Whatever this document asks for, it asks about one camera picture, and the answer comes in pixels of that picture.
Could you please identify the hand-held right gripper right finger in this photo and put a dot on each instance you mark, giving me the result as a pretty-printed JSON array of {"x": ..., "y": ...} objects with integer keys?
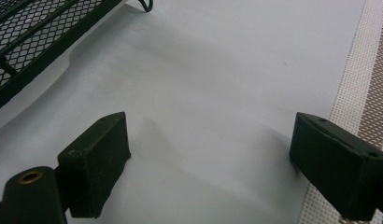
[{"x": 339, "y": 168}]

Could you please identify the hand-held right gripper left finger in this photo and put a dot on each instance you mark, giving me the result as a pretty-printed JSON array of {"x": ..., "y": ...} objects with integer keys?
[{"x": 93, "y": 165}]

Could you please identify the beige brown woven placemat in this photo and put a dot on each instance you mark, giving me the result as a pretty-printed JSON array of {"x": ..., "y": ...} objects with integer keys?
[{"x": 364, "y": 102}]

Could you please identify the black metal mesh rack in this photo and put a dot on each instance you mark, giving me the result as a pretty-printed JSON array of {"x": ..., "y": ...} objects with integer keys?
[{"x": 34, "y": 43}]

